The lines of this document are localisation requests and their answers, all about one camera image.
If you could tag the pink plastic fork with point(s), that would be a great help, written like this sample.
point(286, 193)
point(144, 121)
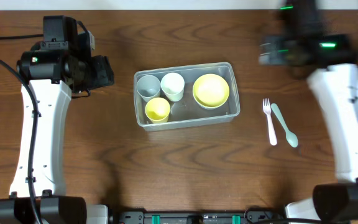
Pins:
point(271, 132)

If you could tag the grey plastic cup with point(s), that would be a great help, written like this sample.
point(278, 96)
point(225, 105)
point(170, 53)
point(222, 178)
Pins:
point(148, 87)

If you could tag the yellow plastic bowl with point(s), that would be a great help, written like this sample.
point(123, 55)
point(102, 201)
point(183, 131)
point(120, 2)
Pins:
point(210, 91)

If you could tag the mint green plastic spoon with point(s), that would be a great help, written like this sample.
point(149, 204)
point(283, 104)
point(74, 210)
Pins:
point(290, 136)

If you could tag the white plastic cup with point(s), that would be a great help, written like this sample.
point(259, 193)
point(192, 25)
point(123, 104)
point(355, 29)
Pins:
point(173, 85)

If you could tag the yellow plastic cup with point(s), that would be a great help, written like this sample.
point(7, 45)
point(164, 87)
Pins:
point(157, 110)

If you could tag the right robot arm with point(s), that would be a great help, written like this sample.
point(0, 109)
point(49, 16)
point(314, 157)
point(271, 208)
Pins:
point(333, 79)

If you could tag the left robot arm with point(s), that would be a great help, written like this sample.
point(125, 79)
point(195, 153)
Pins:
point(52, 73)

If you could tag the clear plastic container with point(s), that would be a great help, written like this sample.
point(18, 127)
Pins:
point(186, 112)

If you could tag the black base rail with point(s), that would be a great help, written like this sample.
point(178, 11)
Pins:
point(246, 217)

